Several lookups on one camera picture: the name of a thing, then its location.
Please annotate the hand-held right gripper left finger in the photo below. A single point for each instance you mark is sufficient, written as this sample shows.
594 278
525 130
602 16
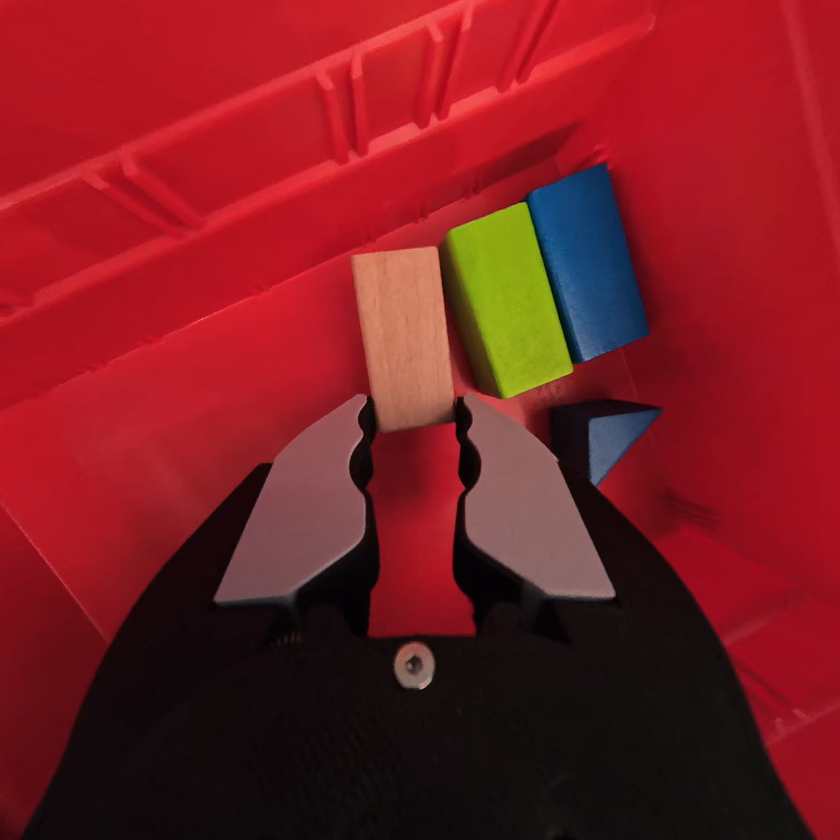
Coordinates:
302 518

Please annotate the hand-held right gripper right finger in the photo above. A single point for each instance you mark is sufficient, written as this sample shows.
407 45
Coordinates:
531 518

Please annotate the green wooden block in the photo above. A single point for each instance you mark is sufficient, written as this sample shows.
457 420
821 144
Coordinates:
508 302

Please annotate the small blue triangle block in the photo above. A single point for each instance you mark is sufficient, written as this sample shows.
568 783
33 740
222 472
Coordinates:
607 436

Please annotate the beige long wooden block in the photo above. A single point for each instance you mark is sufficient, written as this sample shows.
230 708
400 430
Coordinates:
403 334

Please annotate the blue rectangular wooden block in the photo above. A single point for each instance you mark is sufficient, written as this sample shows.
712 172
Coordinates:
587 262

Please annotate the red plastic bin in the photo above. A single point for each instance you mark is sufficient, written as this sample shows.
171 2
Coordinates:
164 394

